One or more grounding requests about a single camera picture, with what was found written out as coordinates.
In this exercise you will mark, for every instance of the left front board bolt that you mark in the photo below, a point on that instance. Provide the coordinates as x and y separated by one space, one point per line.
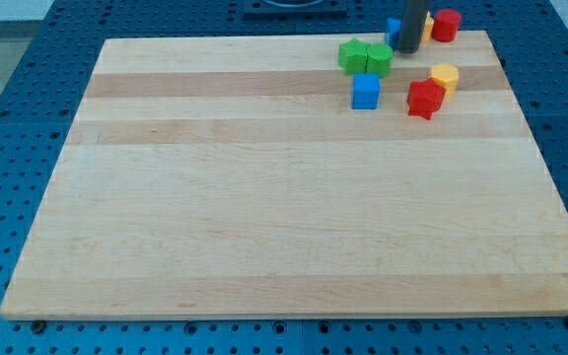
38 326

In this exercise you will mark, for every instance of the blue cube block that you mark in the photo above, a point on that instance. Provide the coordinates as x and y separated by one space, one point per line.
366 88

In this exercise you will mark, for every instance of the red cylinder block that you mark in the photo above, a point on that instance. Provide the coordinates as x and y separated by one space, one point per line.
446 25

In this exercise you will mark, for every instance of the yellow block behind rod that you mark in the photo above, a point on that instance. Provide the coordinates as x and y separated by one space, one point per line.
427 29

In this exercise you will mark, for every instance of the wooden board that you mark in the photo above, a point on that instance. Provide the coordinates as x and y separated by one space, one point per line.
223 178

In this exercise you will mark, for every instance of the red star block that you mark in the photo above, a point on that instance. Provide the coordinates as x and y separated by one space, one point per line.
424 98

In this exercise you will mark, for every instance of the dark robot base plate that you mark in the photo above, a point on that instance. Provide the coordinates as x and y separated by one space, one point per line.
262 8

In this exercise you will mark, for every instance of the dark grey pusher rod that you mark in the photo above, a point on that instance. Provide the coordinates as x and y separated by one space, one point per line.
412 27

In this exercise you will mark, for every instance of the green cylinder block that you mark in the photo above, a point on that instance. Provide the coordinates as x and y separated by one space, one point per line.
379 58

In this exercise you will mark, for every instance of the yellow hexagon block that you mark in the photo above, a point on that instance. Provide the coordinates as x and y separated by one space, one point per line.
447 76

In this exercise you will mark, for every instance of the green star block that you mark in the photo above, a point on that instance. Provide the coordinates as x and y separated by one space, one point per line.
352 56

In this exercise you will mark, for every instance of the blue triangle block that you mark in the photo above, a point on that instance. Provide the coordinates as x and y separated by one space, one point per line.
392 32

